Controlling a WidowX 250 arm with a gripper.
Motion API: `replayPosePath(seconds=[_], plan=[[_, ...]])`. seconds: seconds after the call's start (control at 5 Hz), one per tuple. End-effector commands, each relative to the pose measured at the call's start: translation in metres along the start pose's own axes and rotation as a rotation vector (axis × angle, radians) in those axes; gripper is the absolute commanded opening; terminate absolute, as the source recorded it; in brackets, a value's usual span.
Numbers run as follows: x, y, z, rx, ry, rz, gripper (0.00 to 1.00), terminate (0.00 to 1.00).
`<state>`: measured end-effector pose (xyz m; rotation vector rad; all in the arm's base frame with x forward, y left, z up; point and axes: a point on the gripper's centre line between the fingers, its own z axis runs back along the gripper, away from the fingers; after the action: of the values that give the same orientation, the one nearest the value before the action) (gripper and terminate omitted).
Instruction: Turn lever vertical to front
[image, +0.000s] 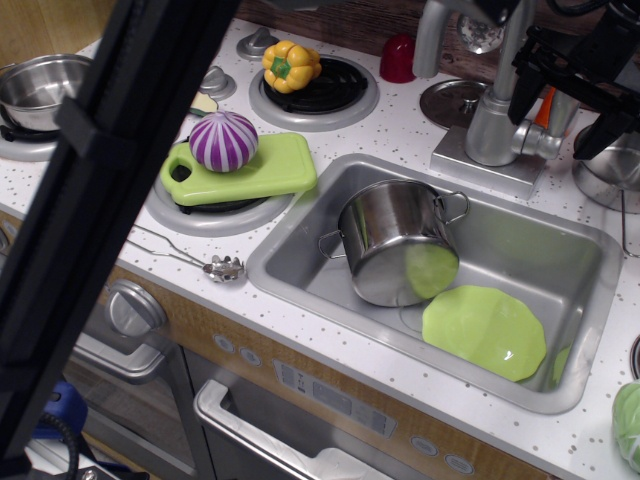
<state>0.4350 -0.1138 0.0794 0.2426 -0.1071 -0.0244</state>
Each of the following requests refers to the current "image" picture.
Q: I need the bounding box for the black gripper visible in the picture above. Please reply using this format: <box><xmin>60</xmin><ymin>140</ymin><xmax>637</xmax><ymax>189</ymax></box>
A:
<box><xmin>508</xmin><ymin>1</ymin><xmax>639</xmax><ymax>160</ymax></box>

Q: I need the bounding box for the silver faucet lever handle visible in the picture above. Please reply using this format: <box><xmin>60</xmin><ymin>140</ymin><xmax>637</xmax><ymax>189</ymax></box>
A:
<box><xmin>512</xmin><ymin>88</ymin><xmax>579</xmax><ymax>160</ymax></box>

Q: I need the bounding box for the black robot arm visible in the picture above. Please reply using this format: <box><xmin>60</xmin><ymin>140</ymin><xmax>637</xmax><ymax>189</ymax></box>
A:
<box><xmin>1</xmin><ymin>1</ymin><xmax>639</xmax><ymax>479</ymax></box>

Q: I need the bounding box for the orange toy carrot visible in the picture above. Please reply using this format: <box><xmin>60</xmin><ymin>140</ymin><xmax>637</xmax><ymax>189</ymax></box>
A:
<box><xmin>534</xmin><ymin>87</ymin><xmax>556</xmax><ymax>129</ymax></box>

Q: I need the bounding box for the steel pot at right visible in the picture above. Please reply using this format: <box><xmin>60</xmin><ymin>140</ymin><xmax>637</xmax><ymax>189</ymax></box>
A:
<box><xmin>572</xmin><ymin>132</ymin><xmax>639</xmax><ymax>214</ymax></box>

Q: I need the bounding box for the silver toy faucet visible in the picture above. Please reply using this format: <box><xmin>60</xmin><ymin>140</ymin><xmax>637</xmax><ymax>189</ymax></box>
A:
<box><xmin>413</xmin><ymin>1</ymin><xmax>545</xmax><ymax>200</ymax></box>

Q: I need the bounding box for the clear crystal faucet knob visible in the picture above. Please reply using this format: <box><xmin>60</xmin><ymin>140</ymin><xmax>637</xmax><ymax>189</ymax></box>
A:
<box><xmin>456</xmin><ymin>15</ymin><xmax>505</xmax><ymax>55</ymax></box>

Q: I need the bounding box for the steel pot lid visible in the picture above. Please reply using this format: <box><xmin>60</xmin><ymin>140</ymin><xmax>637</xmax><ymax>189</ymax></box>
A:
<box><xmin>419</xmin><ymin>79</ymin><xmax>489</xmax><ymax>130</ymax></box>

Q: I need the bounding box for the red plastic cup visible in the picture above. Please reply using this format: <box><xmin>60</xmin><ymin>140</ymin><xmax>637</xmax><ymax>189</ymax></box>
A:
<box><xmin>379</xmin><ymin>34</ymin><xmax>415</xmax><ymax>84</ymax></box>

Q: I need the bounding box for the steel pot in sink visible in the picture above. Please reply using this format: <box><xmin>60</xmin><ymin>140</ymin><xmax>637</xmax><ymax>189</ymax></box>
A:
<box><xmin>317</xmin><ymin>179</ymin><xmax>471</xmax><ymax>307</ymax></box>

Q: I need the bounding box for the back right stove burner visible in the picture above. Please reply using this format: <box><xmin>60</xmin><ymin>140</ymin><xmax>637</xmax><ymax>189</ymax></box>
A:
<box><xmin>249</xmin><ymin>55</ymin><xmax>380</xmax><ymax>132</ymax></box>

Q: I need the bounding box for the stove burner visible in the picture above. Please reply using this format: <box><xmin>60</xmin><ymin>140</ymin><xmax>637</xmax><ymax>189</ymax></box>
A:
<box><xmin>145</xmin><ymin>176</ymin><xmax>297</xmax><ymax>238</ymax></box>
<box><xmin>1</xmin><ymin>107</ymin><xmax>59</xmax><ymax>162</ymax></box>
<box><xmin>249</xmin><ymin>55</ymin><xmax>380</xmax><ymax>132</ymax></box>

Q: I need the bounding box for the green plastic plate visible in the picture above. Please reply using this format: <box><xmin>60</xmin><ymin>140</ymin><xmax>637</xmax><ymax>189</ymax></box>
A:
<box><xmin>422</xmin><ymin>285</ymin><xmax>547</xmax><ymax>382</ymax></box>

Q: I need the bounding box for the yellow toy bell pepper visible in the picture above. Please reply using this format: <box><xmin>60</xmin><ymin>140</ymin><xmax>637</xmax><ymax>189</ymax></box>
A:
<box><xmin>262</xmin><ymin>40</ymin><xmax>322</xmax><ymax>94</ymax></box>

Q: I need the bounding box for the green cutting board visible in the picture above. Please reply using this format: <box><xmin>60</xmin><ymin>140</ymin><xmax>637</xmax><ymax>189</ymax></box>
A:
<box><xmin>159</xmin><ymin>133</ymin><xmax>317</xmax><ymax>207</ymax></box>

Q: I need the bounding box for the green toy cabbage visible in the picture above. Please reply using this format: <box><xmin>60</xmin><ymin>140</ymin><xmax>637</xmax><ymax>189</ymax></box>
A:
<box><xmin>612</xmin><ymin>380</ymin><xmax>640</xmax><ymax>472</ymax></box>

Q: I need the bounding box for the grey stove knob back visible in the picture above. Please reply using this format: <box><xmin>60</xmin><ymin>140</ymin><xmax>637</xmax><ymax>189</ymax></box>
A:
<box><xmin>236</xmin><ymin>27</ymin><xmax>279</xmax><ymax>61</ymax></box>

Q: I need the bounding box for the grey stove knob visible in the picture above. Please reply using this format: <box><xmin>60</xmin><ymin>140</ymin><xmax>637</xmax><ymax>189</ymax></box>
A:
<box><xmin>236</xmin><ymin>27</ymin><xmax>279</xmax><ymax>61</ymax></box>
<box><xmin>199</xmin><ymin>66</ymin><xmax>236</xmax><ymax>101</ymax></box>

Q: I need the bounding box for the purple striped toy onion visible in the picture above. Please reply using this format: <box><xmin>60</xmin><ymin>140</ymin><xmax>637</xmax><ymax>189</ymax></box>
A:
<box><xmin>189</xmin><ymin>111</ymin><xmax>259</xmax><ymax>173</ymax></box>

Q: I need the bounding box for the grey stove knob middle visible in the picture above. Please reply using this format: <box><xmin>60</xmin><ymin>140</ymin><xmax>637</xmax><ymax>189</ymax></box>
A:
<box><xmin>199</xmin><ymin>66</ymin><xmax>236</xmax><ymax>101</ymax></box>

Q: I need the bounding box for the front right stove burner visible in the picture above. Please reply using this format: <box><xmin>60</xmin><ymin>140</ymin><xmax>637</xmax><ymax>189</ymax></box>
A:
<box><xmin>145</xmin><ymin>176</ymin><xmax>297</xmax><ymax>238</ymax></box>

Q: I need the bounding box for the toy eggplant half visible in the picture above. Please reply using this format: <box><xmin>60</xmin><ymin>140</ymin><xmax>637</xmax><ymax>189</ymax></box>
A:
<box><xmin>189</xmin><ymin>92</ymin><xmax>218</xmax><ymax>117</ymax></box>

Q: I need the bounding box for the dishwasher control panel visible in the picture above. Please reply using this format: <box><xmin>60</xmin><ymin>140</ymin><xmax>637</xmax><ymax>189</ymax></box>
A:
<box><xmin>272</xmin><ymin>359</ymin><xmax>398</xmax><ymax>439</ymax></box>

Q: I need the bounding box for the silver oven dial knob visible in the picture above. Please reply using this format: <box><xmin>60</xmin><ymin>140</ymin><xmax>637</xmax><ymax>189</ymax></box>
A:
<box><xmin>105</xmin><ymin>279</ymin><xmax>167</xmax><ymax>338</ymax></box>

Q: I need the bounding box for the steel pot on left burner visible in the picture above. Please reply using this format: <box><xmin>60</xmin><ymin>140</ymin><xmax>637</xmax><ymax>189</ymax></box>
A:
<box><xmin>1</xmin><ymin>54</ymin><xmax>92</xmax><ymax>132</ymax></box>

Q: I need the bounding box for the front left stove burner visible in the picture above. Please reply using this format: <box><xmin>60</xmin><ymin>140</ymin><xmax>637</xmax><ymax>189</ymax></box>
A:
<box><xmin>1</xmin><ymin>107</ymin><xmax>59</xmax><ymax>162</ymax></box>

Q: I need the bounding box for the metal wire pasta spoon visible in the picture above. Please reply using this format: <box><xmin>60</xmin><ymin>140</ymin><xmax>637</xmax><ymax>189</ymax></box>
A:
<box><xmin>124</xmin><ymin>223</ymin><xmax>246</xmax><ymax>285</ymax></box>

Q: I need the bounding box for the silver dishwasher door handle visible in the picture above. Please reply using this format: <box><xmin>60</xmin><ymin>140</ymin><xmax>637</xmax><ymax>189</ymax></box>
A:
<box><xmin>194</xmin><ymin>380</ymin><xmax>389</xmax><ymax>480</ymax></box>

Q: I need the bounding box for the silver oven door handle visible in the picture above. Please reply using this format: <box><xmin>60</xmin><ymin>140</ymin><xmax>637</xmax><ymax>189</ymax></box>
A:
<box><xmin>72</xmin><ymin>333</ymin><xmax>175</xmax><ymax>385</ymax></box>

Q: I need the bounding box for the blue clamp with cable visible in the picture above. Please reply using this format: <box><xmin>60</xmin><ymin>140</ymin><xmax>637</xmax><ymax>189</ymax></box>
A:
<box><xmin>24</xmin><ymin>380</ymin><xmax>151</xmax><ymax>480</ymax></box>

